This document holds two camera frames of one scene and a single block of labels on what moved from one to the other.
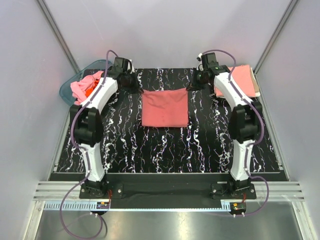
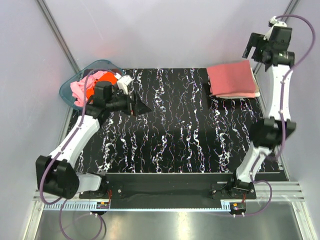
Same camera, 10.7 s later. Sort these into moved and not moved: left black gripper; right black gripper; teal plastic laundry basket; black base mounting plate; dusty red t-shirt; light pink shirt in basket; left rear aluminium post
Moved: left black gripper; right black gripper; dusty red t-shirt
Not moved: black base mounting plate; left rear aluminium post; teal plastic laundry basket; light pink shirt in basket
